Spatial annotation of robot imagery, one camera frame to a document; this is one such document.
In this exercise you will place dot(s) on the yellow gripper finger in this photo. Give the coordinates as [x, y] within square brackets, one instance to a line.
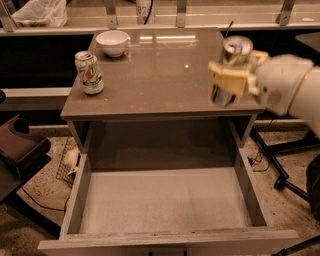
[232, 80]
[257, 58]

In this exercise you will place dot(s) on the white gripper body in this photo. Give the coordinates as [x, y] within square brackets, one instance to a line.
[281, 83]

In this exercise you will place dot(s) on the silver redbull can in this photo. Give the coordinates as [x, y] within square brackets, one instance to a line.
[236, 52]

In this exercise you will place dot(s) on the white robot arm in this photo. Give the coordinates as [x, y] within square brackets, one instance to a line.
[305, 104]

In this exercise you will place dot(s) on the grey cabinet with glossy top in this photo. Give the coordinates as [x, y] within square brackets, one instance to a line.
[156, 111]

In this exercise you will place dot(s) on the open grey top drawer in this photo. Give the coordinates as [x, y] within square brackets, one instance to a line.
[184, 212]

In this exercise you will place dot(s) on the green 7up can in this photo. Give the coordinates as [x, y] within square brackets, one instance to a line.
[89, 72]

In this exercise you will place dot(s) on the white ceramic bowl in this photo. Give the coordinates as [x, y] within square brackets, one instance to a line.
[113, 43]

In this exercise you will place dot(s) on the white plastic bag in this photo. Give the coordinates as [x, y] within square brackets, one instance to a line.
[42, 13]

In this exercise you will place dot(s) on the dark chair left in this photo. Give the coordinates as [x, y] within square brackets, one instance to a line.
[22, 155]

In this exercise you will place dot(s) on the wire mesh basket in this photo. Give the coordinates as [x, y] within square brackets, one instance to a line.
[69, 163]

